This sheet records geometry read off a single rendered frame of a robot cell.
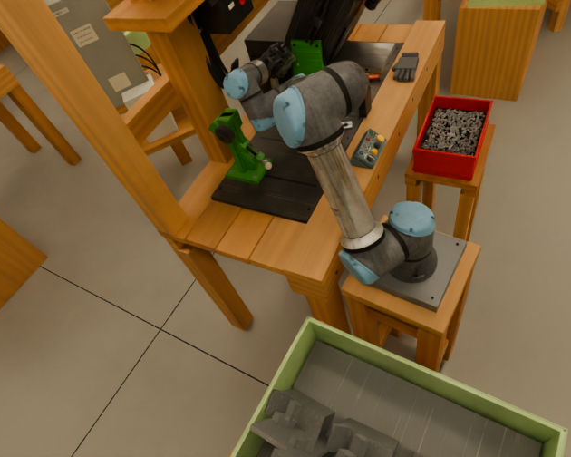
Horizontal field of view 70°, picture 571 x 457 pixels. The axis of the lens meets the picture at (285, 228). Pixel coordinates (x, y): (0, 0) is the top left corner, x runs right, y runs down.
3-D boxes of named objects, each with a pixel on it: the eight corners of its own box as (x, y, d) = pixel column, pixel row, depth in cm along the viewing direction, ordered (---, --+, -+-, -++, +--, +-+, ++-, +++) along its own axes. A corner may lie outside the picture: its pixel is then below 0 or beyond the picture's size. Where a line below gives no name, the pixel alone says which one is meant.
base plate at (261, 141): (403, 46, 192) (403, 42, 191) (308, 224, 141) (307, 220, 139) (323, 43, 211) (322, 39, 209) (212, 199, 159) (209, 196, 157)
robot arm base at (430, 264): (447, 255, 122) (450, 236, 114) (419, 292, 116) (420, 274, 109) (402, 232, 130) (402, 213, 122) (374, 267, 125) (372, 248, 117)
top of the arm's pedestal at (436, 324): (479, 252, 128) (481, 245, 125) (442, 339, 114) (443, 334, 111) (384, 221, 143) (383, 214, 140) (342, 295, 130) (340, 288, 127)
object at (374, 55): (395, 50, 154) (395, 43, 151) (382, 75, 146) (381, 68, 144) (303, 46, 170) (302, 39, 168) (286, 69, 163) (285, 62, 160)
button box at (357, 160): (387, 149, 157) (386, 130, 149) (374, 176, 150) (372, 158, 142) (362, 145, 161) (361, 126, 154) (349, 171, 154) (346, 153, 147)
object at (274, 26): (329, 75, 188) (317, -1, 162) (302, 117, 174) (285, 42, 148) (295, 72, 196) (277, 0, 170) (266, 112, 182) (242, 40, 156)
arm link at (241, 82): (230, 106, 122) (216, 79, 119) (249, 93, 130) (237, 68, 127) (249, 97, 117) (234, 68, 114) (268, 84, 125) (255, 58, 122)
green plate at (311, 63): (332, 93, 155) (330, 34, 142) (323, 102, 150) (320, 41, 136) (305, 90, 160) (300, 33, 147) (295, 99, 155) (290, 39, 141)
